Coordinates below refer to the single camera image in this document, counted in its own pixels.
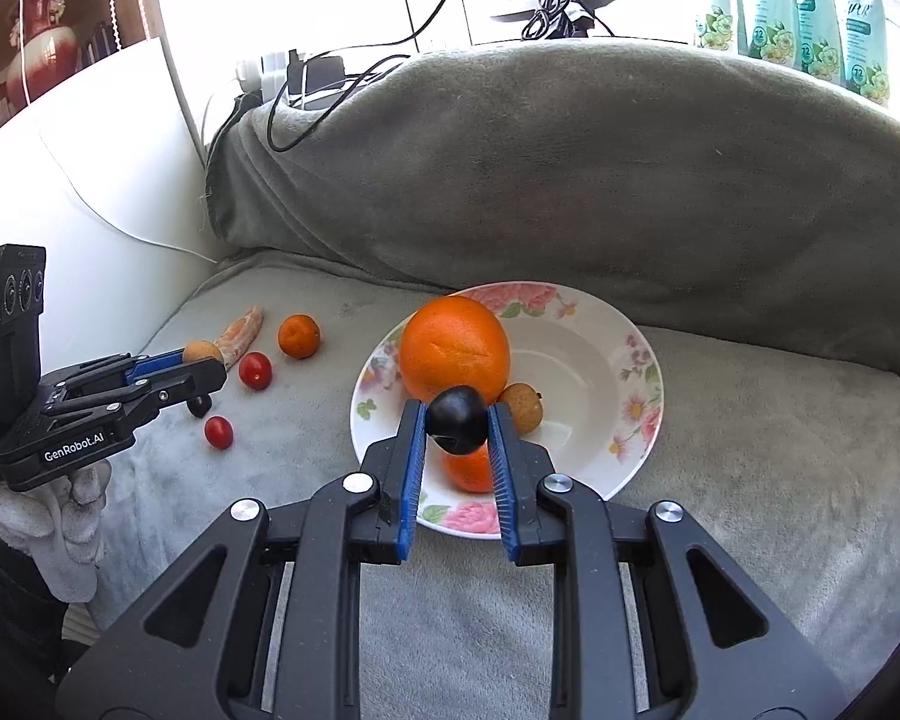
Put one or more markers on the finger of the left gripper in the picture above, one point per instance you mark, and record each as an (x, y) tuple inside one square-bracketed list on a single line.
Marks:
[(113, 371), (161, 382)]

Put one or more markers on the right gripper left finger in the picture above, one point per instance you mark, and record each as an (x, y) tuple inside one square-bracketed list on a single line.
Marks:
[(259, 616)]

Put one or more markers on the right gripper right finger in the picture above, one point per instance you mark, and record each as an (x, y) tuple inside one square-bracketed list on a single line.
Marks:
[(652, 617)]

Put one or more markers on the smaller red cherry tomato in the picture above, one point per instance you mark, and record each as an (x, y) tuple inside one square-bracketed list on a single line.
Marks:
[(218, 433)]

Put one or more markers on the larger red cherry tomato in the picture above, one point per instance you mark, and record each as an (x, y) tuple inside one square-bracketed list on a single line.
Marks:
[(255, 371)]

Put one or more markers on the mandarin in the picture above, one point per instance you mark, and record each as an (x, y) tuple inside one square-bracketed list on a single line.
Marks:
[(299, 336), (471, 473)]

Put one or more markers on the dark plum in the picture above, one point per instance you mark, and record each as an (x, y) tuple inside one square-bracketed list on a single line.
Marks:
[(457, 421), (199, 405)]

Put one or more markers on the large orange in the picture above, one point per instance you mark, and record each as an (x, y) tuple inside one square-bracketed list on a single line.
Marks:
[(454, 341)]

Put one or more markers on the left hand white glove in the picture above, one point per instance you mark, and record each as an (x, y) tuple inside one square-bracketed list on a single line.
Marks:
[(57, 525)]

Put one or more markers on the floral white plate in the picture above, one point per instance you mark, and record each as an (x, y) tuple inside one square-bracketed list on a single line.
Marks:
[(602, 389)]

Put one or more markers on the white power strip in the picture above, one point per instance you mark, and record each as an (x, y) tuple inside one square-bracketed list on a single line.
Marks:
[(289, 72)]

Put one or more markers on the red vase picture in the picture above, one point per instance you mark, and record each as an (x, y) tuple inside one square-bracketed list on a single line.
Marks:
[(44, 42)]

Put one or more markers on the grey blanket on backrest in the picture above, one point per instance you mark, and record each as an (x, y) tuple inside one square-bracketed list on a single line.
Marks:
[(700, 192)]

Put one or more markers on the teal refill pouch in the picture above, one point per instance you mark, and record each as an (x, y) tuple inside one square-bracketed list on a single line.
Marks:
[(821, 54), (720, 25), (773, 31), (865, 53)]

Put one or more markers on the black camera box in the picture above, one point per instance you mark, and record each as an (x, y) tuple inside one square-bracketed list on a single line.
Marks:
[(21, 302)]

